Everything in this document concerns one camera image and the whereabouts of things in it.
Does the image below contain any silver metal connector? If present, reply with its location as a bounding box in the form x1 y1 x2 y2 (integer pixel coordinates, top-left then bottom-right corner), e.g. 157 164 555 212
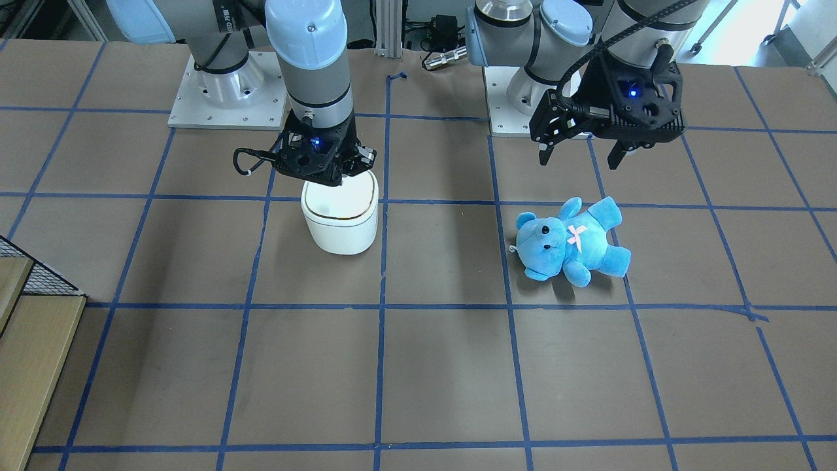
421 46 468 71

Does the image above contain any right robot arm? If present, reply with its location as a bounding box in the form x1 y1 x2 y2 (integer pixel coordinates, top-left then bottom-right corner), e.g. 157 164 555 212
107 1 377 187

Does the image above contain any white trash can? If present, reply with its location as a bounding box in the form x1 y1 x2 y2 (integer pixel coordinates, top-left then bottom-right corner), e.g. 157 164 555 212
301 171 379 254

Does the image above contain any wooden shelf with mesh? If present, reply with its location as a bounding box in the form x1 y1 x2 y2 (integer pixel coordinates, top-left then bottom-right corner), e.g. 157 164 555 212
1 237 87 470

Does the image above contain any aluminium frame post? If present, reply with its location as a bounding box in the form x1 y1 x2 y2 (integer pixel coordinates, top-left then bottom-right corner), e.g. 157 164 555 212
373 0 404 61

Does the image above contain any black power adapter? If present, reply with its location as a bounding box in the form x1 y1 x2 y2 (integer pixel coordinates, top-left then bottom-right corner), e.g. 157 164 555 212
431 14 458 42

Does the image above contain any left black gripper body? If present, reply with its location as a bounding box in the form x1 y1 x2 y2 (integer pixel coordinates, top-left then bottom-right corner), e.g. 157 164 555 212
529 50 687 145

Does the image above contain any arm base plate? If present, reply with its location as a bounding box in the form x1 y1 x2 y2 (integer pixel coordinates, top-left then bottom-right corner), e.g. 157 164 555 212
483 66 550 138
167 52 287 131

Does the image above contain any blue teddy bear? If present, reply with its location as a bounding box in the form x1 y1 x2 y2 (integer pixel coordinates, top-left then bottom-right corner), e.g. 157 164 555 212
509 196 632 287

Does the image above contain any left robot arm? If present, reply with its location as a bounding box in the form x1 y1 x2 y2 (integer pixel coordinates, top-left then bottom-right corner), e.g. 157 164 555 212
464 1 708 169

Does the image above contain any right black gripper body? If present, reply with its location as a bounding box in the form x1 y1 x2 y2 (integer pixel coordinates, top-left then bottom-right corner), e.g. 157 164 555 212
269 117 377 187

